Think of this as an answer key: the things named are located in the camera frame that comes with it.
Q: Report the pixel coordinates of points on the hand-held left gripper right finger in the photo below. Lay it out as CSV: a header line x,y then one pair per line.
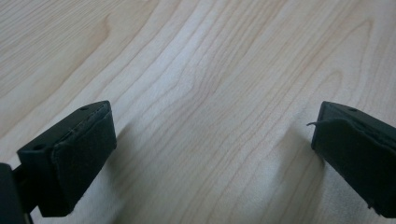
x,y
358,149

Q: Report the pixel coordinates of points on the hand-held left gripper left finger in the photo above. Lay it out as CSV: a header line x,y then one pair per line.
x,y
71,158

